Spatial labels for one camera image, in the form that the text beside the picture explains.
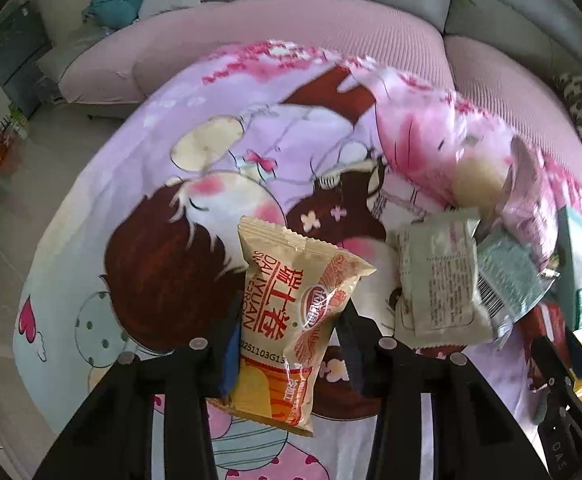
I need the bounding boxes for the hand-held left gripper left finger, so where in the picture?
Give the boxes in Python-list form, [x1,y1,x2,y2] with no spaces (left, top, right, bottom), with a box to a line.
[33,300,244,480]

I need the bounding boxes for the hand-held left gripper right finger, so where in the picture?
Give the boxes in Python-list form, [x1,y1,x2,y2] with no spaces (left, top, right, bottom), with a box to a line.
[333,300,552,480]

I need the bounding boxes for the long red snack packet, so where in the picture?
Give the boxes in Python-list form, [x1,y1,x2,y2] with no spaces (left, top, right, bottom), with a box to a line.
[516,302,572,391]

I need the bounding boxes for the orange swiss roll packet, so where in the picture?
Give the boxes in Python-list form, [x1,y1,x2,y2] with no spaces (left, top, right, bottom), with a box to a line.
[206,216,378,438]

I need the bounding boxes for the grey green snack packet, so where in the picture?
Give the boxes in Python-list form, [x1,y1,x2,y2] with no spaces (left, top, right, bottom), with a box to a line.
[476,227,556,351]

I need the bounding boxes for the white green snack packet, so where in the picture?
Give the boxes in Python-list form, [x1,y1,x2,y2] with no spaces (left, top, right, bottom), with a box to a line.
[393,207,494,348]

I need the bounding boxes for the teal cardboard box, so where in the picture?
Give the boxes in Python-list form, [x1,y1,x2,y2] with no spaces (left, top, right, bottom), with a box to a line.
[553,207,582,346]

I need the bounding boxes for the pink cake packet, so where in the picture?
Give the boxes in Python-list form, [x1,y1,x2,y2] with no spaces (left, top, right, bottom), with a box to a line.
[453,135,564,261]

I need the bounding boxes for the printed cartoon blanket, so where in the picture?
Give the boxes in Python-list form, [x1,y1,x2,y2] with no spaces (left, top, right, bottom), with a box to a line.
[13,40,582,480]

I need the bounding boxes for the pink ribbed sofa cover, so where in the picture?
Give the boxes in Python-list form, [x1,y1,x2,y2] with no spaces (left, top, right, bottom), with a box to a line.
[58,0,582,221]

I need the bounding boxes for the teal clothing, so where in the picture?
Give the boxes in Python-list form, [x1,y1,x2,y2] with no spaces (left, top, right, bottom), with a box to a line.
[83,0,144,31]

